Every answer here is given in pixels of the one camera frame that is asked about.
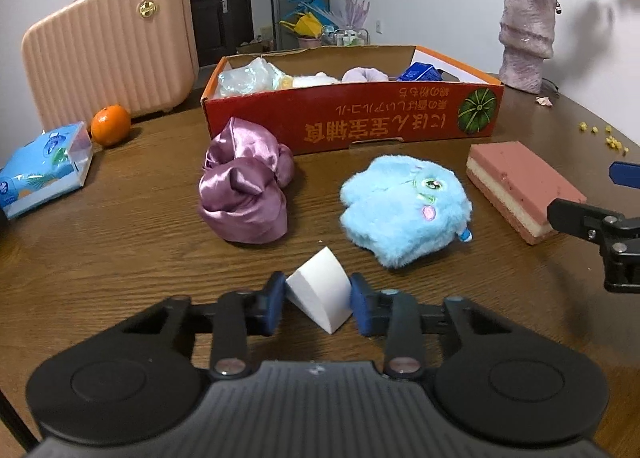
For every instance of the orange fruit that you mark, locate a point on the orange fruit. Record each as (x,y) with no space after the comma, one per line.
(110,126)

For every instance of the yellow bag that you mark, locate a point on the yellow bag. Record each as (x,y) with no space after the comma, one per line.
(306,26)

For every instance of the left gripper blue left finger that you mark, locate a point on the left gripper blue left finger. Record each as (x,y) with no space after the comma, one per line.
(239,315)

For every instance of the yellow white alpaca plush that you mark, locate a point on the yellow white alpaca plush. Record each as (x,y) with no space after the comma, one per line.
(308,81)

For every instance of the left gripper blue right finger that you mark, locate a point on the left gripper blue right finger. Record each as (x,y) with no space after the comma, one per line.
(395,316)

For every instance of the red cardboard pumpkin box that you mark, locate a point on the red cardboard pumpkin box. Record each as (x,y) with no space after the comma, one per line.
(465,103)

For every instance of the light blue furry plush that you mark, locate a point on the light blue furry plush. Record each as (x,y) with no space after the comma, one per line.
(403,208)

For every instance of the lilac fuzzy cloth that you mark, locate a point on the lilac fuzzy cloth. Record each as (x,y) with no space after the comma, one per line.
(364,74)

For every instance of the purple ceramic vase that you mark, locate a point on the purple ceramic vase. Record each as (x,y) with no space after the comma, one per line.
(527,35)

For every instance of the pink beige sponge block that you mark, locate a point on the pink beige sponge block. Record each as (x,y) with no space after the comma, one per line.
(520,185)

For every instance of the yellow crumbs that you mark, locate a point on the yellow crumbs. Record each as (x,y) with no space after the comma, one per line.
(609,138)

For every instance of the pink ribbed suitcase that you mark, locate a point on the pink ribbed suitcase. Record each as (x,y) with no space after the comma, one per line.
(139,54)

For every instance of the blue handkerchief tissue pack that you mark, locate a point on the blue handkerchief tissue pack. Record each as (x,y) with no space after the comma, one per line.
(419,71)

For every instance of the fallen rose petal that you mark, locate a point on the fallen rose petal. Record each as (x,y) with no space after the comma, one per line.
(543,101)

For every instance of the clear plastic bag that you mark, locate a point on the clear plastic bag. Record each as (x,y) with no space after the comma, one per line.
(257,76)

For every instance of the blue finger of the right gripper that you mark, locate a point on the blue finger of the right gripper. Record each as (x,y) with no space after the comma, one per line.
(625,174)

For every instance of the white foam wedge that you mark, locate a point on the white foam wedge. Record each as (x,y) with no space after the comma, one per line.
(321,289)

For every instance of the pink satin cloth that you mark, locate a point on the pink satin cloth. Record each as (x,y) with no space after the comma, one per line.
(241,190)

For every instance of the wire trolley with bottles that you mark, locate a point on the wire trolley with bottles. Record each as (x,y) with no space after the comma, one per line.
(344,37)

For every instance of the cardboard box on floor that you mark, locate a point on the cardboard box on floor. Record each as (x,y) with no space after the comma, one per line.
(256,46)

